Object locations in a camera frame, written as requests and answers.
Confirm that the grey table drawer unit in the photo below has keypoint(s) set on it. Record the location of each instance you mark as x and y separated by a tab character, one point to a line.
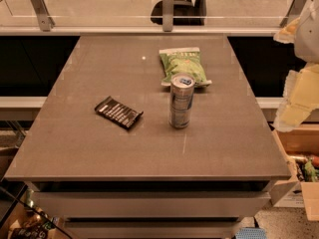
151	215

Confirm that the cardboard box with items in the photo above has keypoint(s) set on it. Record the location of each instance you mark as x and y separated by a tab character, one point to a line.
299	149

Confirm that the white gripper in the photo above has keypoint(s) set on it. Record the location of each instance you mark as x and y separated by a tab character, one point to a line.
309	37

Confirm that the blue mesh object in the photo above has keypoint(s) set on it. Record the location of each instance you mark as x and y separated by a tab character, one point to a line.
251	233

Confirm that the metal railing post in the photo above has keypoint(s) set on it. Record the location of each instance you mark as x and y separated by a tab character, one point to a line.
293	12
45	21
167	15

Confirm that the green chips bag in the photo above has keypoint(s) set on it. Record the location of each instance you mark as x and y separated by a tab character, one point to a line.
183	60

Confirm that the silver redbull can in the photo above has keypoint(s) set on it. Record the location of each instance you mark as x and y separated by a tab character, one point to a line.
181	96

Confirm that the black office chair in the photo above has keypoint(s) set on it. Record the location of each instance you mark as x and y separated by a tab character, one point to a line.
185	13

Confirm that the box of snacks lower left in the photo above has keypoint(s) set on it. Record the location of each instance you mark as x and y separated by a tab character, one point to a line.
21	218

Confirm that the left metal railing post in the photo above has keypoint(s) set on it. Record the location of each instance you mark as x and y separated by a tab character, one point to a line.
45	21

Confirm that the middle metal railing post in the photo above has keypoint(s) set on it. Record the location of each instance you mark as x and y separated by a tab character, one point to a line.
167	15

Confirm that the black snack bar wrapper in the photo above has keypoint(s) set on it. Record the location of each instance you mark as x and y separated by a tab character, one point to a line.
117	113

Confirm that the right metal railing post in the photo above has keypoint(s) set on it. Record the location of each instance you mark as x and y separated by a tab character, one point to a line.
293	12

